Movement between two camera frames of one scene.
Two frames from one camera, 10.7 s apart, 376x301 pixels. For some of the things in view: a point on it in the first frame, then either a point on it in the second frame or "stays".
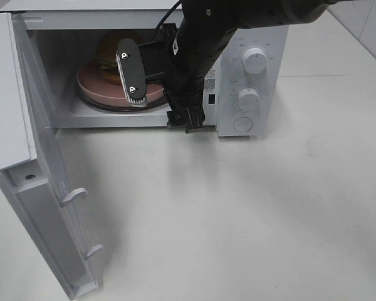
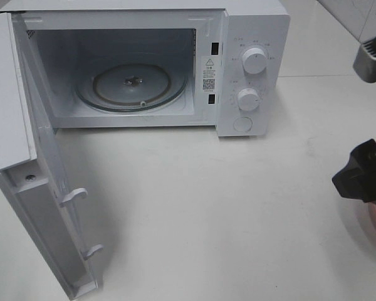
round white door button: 243,124 stays
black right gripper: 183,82 -> 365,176
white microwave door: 25,151 stays
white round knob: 249,99 stays
